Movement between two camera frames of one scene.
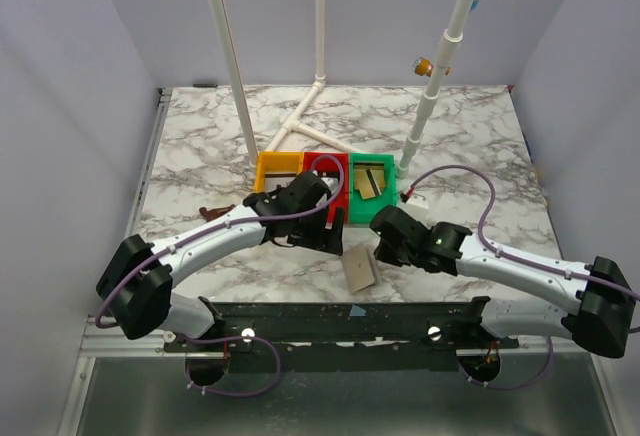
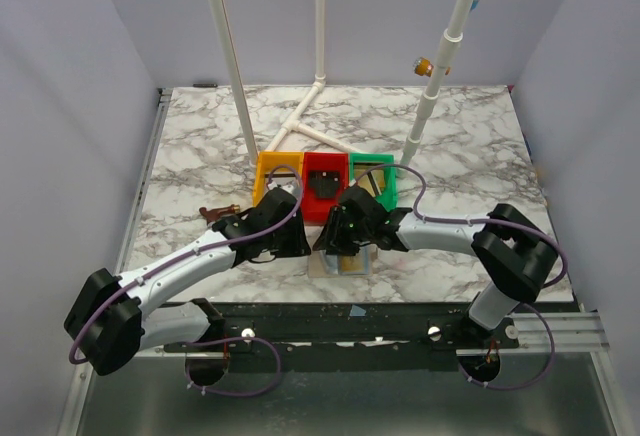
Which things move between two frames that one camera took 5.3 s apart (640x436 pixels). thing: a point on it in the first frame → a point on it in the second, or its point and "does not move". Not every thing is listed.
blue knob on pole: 474,3 does not move
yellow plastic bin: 276,168 does not move
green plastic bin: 360,210 does not move
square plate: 360,268 → 322,264
